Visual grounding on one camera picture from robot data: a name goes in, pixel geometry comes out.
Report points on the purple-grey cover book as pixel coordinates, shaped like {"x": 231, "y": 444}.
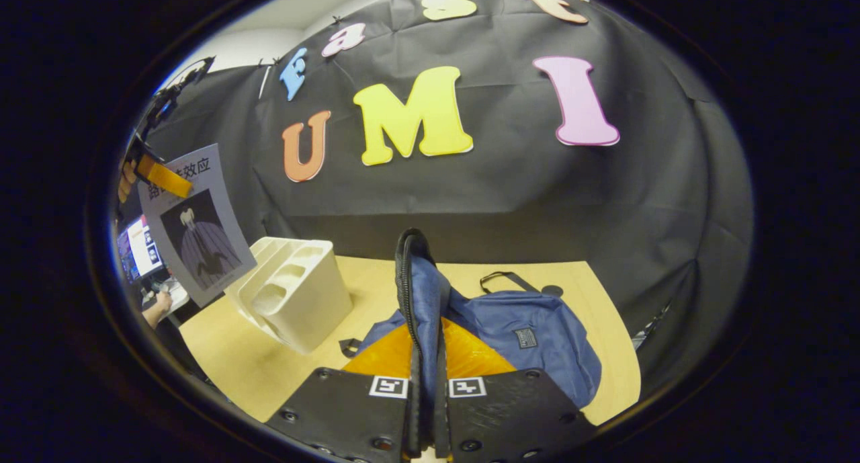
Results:
{"x": 201, "y": 241}

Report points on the computer monitor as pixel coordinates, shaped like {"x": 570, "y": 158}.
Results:
{"x": 142, "y": 248}

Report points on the black round table grommet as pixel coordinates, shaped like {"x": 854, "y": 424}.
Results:
{"x": 551, "y": 291}

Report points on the white side table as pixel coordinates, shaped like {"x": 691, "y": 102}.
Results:
{"x": 176, "y": 295}

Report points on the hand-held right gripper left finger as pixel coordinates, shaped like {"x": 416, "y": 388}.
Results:
{"x": 336, "y": 409}

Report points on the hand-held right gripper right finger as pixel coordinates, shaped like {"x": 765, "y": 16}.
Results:
{"x": 517, "y": 409}

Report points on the blue schoolbag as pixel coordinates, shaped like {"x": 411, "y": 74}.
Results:
{"x": 524, "y": 342}

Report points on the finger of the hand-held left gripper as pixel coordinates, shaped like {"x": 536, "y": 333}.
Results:
{"x": 164, "y": 176}

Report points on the white plastic bookshelf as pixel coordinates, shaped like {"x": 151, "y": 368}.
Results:
{"x": 302, "y": 302}

